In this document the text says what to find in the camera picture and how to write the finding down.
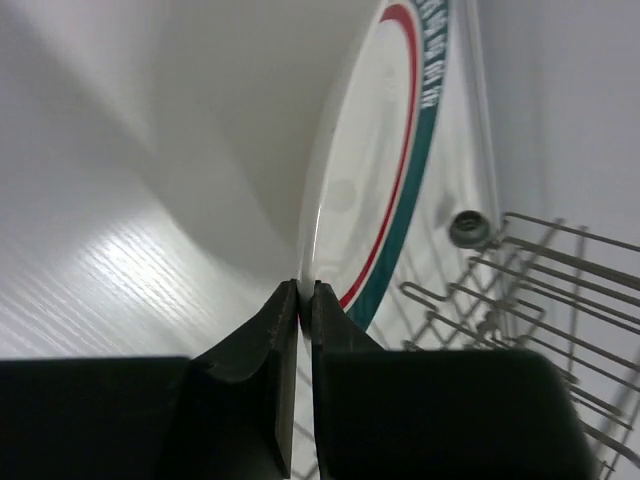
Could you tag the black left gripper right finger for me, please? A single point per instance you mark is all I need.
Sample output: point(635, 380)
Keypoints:
point(437, 414)

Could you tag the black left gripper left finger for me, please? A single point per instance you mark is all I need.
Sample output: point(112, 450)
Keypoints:
point(225, 414)

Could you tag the grey wire dish rack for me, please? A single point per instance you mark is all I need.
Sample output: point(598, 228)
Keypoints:
point(544, 286)

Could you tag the green red rimmed plate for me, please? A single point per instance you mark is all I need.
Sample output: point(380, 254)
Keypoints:
point(369, 161)

